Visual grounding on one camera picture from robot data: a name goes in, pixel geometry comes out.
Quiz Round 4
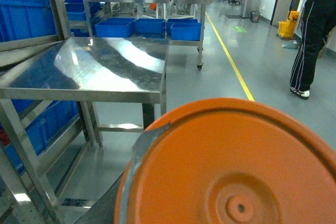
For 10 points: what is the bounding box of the orange cylinder labelled 4680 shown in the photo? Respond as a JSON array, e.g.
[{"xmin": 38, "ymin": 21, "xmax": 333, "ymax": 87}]
[{"xmin": 114, "ymin": 98, "xmax": 335, "ymax": 223}]

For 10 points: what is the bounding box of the stainless steel table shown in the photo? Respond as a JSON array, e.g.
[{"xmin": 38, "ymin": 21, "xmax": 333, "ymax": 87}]
[{"xmin": 1, "ymin": 37, "xmax": 170, "ymax": 223}]

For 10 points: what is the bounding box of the blue plastic bin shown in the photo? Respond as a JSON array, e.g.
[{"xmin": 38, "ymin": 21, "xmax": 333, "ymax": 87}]
[
  {"xmin": 170, "ymin": 23, "xmax": 201, "ymax": 41},
  {"xmin": 95, "ymin": 18, "xmax": 136, "ymax": 38},
  {"xmin": 134, "ymin": 18, "xmax": 165, "ymax": 34}
]

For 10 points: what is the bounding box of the steel wheeled cart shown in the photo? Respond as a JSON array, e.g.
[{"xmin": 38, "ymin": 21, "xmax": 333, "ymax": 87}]
[{"xmin": 82, "ymin": 0, "xmax": 214, "ymax": 71}]

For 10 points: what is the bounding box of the yellow mop bucket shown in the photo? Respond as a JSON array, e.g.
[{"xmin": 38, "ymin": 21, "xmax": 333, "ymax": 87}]
[{"xmin": 277, "ymin": 10, "xmax": 300, "ymax": 39}]

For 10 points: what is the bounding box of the person in black tracksuit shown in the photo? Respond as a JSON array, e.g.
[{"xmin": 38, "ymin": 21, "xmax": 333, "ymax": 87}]
[{"xmin": 290, "ymin": 0, "xmax": 335, "ymax": 100}]

